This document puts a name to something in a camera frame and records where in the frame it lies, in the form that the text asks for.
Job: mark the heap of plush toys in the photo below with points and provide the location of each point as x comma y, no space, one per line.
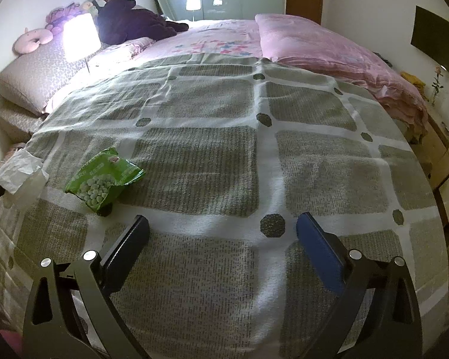
71,11

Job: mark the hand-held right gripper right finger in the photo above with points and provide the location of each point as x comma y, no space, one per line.
321,254

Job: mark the black wall television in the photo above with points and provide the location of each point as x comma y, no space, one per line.
437,33

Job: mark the white shade table lamp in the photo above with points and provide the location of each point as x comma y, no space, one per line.
81,37

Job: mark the yellow cloth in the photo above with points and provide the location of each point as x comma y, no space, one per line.
413,78

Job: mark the large dark purple plush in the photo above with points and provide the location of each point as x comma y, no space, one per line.
134,20

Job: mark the pink floral bed sheet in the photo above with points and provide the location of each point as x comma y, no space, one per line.
209,37

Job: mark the grey checked blanket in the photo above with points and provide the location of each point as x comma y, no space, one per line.
209,157

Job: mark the green snack packet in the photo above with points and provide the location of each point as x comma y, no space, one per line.
97,183

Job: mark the grey upholstered bed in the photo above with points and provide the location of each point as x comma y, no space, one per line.
15,127

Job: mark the artificial pink flower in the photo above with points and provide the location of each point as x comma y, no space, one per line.
437,82

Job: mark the pink duvet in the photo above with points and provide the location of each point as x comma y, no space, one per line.
321,52

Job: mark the grey patterned headboard cushion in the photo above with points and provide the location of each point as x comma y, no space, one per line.
41,78

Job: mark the pink plush neck pillow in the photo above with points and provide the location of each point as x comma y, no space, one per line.
31,41

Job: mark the small lit lamp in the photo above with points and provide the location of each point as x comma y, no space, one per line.
192,3

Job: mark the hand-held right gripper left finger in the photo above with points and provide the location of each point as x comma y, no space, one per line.
125,254

